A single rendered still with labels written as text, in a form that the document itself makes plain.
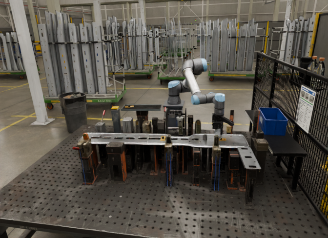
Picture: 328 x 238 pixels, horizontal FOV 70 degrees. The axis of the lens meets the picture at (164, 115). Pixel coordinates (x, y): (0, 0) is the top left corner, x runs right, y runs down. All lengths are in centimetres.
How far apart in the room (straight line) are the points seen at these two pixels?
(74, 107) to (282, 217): 378
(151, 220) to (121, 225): 19
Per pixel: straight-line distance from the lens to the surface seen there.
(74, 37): 639
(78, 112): 468
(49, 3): 948
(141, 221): 166
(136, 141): 194
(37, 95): 553
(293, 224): 179
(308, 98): 187
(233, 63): 901
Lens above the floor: 186
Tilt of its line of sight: 20 degrees down
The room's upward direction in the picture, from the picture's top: 2 degrees counter-clockwise
